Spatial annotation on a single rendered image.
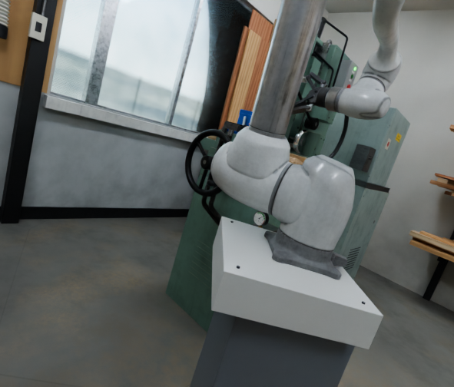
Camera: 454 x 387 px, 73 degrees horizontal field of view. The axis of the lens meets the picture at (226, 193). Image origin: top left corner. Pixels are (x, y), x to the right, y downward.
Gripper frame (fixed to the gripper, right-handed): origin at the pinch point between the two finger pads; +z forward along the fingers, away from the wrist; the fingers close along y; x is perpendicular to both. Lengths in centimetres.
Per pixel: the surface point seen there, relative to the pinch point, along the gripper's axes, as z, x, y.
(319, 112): -0.2, -30.0, 12.3
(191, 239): 27, -32, -76
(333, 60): 3.4, -21.3, 37.1
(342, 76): -0.6, -30.5, 35.9
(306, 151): -2.1, -36.3, -7.0
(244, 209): 1, -21, -50
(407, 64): 39, -185, 187
